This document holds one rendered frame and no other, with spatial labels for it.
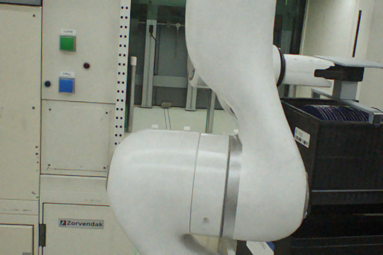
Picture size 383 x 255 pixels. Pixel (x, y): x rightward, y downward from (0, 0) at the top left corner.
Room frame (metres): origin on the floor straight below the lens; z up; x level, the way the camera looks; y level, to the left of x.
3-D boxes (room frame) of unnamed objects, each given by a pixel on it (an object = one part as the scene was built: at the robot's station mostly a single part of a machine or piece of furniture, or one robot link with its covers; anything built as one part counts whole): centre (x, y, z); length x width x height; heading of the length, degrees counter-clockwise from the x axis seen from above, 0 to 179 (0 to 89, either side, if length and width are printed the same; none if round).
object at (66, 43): (1.25, 0.31, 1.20); 0.03 x 0.02 x 0.03; 96
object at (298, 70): (1.01, -0.19, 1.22); 0.11 x 0.10 x 0.07; 106
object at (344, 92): (1.04, -0.29, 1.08); 0.24 x 0.20 x 0.32; 16
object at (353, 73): (1.00, -0.29, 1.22); 0.07 x 0.03 x 0.03; 106
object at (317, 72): (0.99, -0.24, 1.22); 0.08 x 0.06 x 0.01; 45
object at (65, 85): (1.25, 0.31, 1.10); 0.03 x 0.02 x 0.03; 96
